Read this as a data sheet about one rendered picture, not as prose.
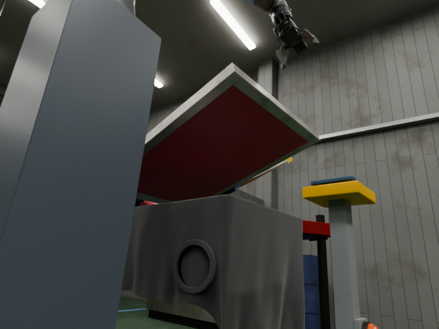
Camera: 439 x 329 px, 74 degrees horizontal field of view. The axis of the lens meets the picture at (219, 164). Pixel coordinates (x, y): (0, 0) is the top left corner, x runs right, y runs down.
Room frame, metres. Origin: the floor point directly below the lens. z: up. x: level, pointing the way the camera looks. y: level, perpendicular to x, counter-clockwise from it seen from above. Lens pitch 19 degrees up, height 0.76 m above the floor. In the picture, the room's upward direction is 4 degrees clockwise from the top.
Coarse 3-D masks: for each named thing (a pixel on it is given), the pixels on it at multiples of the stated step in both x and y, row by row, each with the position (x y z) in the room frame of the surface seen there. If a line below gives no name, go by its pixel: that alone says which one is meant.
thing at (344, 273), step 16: (304, 192) 0.68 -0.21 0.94; (320, 192) 0.65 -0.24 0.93; (336, 192) 0.63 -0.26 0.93; (352, 192) 0.61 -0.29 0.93; (368, 192) 0.65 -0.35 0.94; (336, 208) 0.67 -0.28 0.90; (336, 224) 0.68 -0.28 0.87; (352, 224) 0.69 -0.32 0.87; (336, 240) 0.68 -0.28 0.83; (352, 240) 0.68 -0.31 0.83; (336, 256) 0.68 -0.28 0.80; (352, 256) 0.68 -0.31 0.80; (336, 272) 0.68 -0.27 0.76; (352, 272) 0.67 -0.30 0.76; (336, 288) 0.68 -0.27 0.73; (352, 288) 0.66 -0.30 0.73; (336, 304) 0.68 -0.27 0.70; (352, 304) 0.66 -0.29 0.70; (336, 320) 0.69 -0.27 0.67; (352, 320) 0.66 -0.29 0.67
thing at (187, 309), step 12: (240, 192) 4.11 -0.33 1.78; (156, 300) 4.55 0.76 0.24; (156, 312) 4.58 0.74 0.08; (168, 312) 4.40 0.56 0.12; (180, 312) 4.26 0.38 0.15; (192, 312) 4.14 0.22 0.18; (204, 312) 4.02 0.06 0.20; (180, 324) 4.30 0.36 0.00; (192, 324) 4.18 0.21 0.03; (204, 324) 4.06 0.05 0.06; (216, 324) 3.95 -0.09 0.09
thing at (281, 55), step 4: (280, 48) 0.90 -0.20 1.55; (284, 48) 0.90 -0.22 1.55; (276, 52) 0.89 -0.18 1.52; (280, 52) 0.90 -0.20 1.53; (284, 52) 0.91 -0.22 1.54; (288, 52) 0.91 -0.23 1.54; (280, 56) 0.90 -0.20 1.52; (284, 56) 0.91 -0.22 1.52; (280, 60) 0.91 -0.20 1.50; (284, 60) 0.91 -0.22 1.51; (280, 64) 0.92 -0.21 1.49; (284, 64) 0.92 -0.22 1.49
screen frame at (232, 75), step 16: (224, 80) 0.73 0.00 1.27; (240, 80) 0.74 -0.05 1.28; (192, 96) 0.82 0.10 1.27; (208, 96) 0.79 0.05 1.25; (256, 96) 0.82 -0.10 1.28; (176, 112) 0.87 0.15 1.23; (192, 112) 0.85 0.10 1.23; (272, 112) 0.91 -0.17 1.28; (288, 112) 0.94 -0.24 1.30; (160, 128) 0.92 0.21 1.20; (176, 128) 0.92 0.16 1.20; (304, 128) 1.03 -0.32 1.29; (144, 144) 0.98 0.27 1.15; (304, 144) 1.14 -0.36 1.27; (224, 192) 1.47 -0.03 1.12
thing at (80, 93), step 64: (64, 0) 0.37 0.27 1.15; (64, 64) 0.36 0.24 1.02; (128, 64) 0.44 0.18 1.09; (0, 128) 0.43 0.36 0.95; (64, 128) 0.38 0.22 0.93; (128, 128) 0.46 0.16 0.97; (0, 192) 0.38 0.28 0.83; (64, 192) 0.40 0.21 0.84; (128, 192) 0.48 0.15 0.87; (0, 256) 0.35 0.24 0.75; (64, 256) 0.41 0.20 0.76; (0, 320) 0.37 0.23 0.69; (64, 320) 0.43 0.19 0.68
